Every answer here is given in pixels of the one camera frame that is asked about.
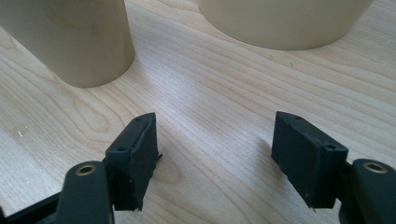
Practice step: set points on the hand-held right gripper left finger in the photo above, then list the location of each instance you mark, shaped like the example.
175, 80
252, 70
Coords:
134, 161

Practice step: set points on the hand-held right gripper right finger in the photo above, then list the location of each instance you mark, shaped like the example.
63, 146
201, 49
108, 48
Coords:
305, 155

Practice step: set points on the beige plastic container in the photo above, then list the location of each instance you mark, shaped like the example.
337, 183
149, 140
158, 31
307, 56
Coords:
280, 21

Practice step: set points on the beige plastic cup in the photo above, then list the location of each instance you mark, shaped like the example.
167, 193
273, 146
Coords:
77, 40

